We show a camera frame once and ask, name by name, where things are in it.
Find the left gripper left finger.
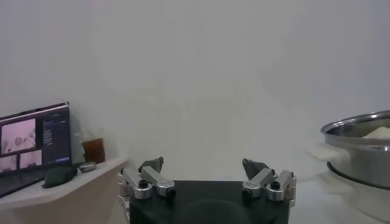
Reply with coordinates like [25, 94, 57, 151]
[118, 156, 177, 201]

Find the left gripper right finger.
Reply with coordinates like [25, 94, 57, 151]
[241, 158, 297, 202]

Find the white steamed baozi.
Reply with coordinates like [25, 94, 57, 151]
[361, 126, 390, 139]

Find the perforated steel steamer pot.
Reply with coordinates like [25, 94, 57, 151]
[320, 110, 390, 191]

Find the plastic cup of iced coffee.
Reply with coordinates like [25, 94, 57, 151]
[81, 129, 107, 164]

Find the small round grey tin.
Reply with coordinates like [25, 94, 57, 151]
[78, 161, 98, 173]

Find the white side table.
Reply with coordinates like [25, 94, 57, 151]
[0, 156, 130, 224]

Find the clear empty plastic cup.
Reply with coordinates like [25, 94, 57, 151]
[71, 130, 86, 164]

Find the black computer mouse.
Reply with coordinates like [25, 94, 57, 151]
[41, 166, 79, 189]

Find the open dark laptop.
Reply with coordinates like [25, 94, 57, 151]
[0, 102, 73, 198]

